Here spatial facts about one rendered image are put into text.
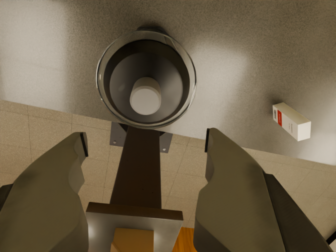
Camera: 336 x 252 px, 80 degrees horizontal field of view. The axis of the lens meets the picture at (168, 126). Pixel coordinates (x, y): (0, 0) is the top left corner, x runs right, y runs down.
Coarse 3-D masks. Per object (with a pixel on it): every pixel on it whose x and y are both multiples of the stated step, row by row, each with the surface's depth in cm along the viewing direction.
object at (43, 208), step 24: (72, 144) 10; (48, 168) 9; (72, 168) 9; (24, 192) 8; (48, 192) 8; (72, 192) 8; (0, 216) 7; (24, 216) 7; (48, 216) 7; (72, 216) 7; (0, 240) 6; (24, 240) 6; (48, 240) 6; (72, 240) 6
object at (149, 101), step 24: (120, 48) 20; (144, 48) 19; (168, 48) 20; (120, 72) 20; (144, 72) 20; (168, 72) 20; (120, 96) 21; (144, 96) 18; (168, 96) 21; (144, 120) 22
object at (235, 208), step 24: (216, 144) 10; (216, 168) 9; (240, 168) 9; (216, 192) 8; (240, 192) 8; (264, 192) 8; (216, 216) 7; (240, 216) 7; (264, 216) 7; (216, 240) 6; (240, 240) 6; (264, 240) 6
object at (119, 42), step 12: (120, 36) 20; (132, 36) 19; (144, 36) 19; (156, 36) 19; (168, 36) 20; (108, 48) 20; (180, 48) 20; (96, 72) 21; (192, 72) 21; (96, 84) 21; (192, 84) 22; (192, 96) 23; (108, 108) 23; (120, 120) 24; (168, 120) 24
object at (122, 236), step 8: (120, 232) 67; (128, 232) 67; (136, 232) 68; (144, 232) 68; (152, 232) 69; (120, 240) 64; (128, 240) 65; (136, 240) 65; (144, 240) 66; (152, 240) 67; (112, 248) 64; (120, 248) 62; (128, 248) 63; (136, 248) 63; (144, 248) 64; (152, 248) 64
